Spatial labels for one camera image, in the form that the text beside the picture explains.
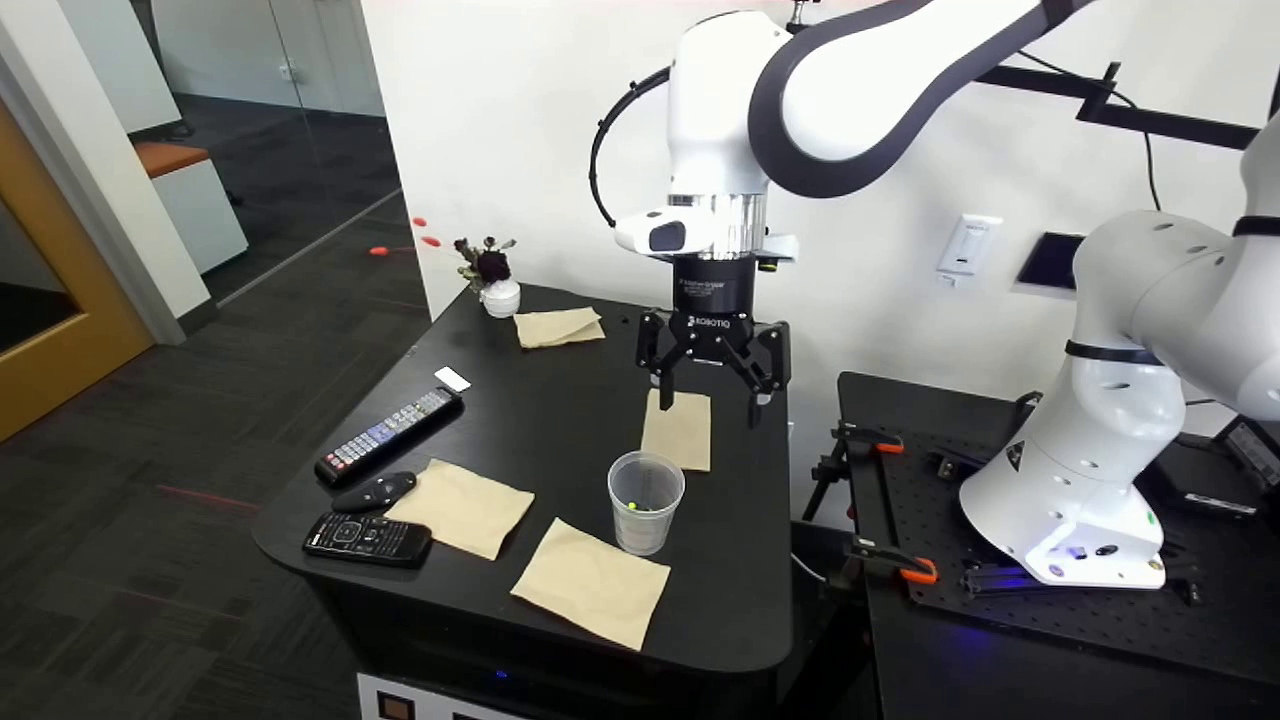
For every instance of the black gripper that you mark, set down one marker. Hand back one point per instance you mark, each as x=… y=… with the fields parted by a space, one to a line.
x=713 y=320

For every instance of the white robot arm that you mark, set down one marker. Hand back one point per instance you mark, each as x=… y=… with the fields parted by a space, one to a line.
x=1167 y=304

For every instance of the clear plastic cup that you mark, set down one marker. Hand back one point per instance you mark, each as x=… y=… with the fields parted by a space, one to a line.
x=650 y=481

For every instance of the beige napkin under cup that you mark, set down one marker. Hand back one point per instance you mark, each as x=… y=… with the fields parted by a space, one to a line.
x=593 y=587

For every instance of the beige napkin table centre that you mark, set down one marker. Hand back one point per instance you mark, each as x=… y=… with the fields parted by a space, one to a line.
x=682 y=429

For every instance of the beige napkin near vase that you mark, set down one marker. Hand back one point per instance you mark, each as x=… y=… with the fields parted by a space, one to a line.
x=559 y=329

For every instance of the black perforated mounting board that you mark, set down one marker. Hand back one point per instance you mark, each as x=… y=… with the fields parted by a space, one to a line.
x=1216 y=604

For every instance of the white vase with flowers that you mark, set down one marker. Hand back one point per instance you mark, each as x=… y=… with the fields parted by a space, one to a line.
x=490 y=275

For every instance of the small white card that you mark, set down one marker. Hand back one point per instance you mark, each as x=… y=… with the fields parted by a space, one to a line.
x=453 y=383

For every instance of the beige napkin near remotes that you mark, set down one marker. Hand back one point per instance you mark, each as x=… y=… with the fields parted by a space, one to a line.
x=460 y=511

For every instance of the long black remote control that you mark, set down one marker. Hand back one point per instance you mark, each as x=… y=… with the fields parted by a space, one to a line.
x=387 y=439

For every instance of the black key fob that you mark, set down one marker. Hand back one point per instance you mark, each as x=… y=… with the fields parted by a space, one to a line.
x=372 y=495

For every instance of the small black remote control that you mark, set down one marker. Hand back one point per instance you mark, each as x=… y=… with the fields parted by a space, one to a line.
x=371 y=540

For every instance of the orange-handled clamp far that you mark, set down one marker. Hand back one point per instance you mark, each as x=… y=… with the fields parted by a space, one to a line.
x=855 y=447

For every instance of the orange-handled clamp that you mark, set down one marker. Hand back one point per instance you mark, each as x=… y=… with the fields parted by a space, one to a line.
x=855 y=447
x=871 y=558

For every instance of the orange-handled clamp near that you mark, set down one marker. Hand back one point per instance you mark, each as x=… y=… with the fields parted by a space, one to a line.
x=871 y=558

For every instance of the white wall switch plate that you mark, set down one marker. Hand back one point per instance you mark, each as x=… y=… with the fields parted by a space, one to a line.
x=967 y=247

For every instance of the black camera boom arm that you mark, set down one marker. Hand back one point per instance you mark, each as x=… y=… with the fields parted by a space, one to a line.
x=1100 y=105

